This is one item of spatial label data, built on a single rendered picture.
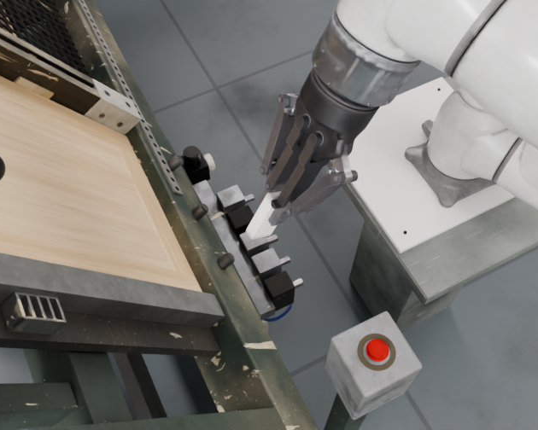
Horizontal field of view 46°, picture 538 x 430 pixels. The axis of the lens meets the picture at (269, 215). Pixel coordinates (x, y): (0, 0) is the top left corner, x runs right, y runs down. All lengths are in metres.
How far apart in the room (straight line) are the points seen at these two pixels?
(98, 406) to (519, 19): 0.71
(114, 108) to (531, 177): 0.86
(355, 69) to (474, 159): 0.87
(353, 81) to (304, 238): 1.74
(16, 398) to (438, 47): 0.64
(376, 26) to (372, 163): 1.02
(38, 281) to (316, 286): 1.46
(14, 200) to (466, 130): 0.87
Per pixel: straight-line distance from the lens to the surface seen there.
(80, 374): 0.95
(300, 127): 0.65
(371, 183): 1.52
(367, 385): 1.14
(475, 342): 2.24
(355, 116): 0.60
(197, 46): 2.87
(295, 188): 0.68
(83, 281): 0.93
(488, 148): 1.38
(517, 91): 0.51
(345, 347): 1.15
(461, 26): 0.52
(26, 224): 0.98
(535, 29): 0.51
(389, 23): 0.54
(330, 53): 0.58
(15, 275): 0.85
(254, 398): 1.16
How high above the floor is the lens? 2.02
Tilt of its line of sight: 60 degrees down
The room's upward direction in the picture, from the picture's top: straight up
